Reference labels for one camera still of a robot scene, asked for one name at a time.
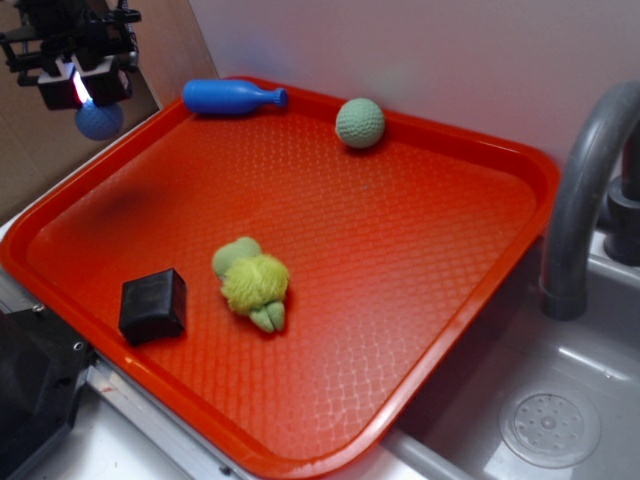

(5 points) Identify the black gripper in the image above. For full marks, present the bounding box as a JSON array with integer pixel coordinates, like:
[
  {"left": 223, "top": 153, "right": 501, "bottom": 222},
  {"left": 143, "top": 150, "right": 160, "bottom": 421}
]
[{"left": 1, "top": 1, "right": 141, "bottom": 111}]

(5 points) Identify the blue dimpled ball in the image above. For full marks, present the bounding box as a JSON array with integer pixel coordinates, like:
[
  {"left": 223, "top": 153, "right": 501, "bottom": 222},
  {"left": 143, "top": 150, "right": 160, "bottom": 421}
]
[{"left": 74, "top": 101, "right": 124, "bottom": 141}]

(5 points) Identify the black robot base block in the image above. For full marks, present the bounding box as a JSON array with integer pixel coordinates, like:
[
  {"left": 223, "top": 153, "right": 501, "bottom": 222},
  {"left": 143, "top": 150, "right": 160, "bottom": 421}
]
[{"left": 1, "top": 309, "right": 93, "bottom": 479}]

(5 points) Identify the green dimpled ball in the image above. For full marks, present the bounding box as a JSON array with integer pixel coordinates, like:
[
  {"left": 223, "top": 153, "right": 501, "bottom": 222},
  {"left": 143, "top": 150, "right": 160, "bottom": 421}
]
[{"left": 335, "top": 98, "right": 385, "bottom": 149}]

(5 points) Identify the brown cardboard panel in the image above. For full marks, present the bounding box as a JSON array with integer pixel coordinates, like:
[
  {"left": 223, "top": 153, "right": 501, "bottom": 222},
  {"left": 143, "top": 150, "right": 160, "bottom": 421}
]
[{"left": 0, "top": 0, "right": 164, "bottom": 227}]

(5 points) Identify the blue plastic bowling pin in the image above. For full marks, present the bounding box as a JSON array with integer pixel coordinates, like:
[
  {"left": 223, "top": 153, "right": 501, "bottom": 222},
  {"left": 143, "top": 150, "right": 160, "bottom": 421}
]
[{"left": 182, "top": 79, "right": 288, "bottom": 115}]

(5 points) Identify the black cube block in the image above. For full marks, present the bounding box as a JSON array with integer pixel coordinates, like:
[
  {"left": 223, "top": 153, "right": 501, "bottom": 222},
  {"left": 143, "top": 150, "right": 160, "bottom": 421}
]
[{"left": 118, "top": 268, "right": 187, "bottom": 346}]

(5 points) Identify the green plush toy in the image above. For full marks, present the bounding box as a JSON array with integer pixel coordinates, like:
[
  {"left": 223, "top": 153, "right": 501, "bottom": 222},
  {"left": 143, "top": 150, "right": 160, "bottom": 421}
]
[{"left": 212, "top": 237, "right": 290, "bottom": 333}]

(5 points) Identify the red plastic tray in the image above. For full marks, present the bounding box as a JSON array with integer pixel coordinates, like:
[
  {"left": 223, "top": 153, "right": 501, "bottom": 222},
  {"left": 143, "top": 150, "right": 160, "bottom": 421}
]
[{"left": 1, "top": 88, "right": 559, "bottom": 479}]

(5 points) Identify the grey toy faucet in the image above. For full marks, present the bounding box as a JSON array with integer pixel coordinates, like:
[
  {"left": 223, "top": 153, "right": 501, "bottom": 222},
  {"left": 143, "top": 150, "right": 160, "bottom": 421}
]
[{"left": 540, "top": 80, "right": 639, "bottom": 320}]

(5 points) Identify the grey toy sink basin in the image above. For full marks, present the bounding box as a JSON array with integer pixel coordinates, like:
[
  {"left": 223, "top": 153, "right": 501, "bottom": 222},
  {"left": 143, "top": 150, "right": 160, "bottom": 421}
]
[{"left": 384, "top": 247, "right": 639, "bottom": 479}]

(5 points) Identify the dark grey faucet handle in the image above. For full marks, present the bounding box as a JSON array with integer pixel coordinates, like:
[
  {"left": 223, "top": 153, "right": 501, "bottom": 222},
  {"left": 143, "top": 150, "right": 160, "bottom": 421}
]
[{"left": 604, "top": 126, "right": 639, "bottom": 267}]

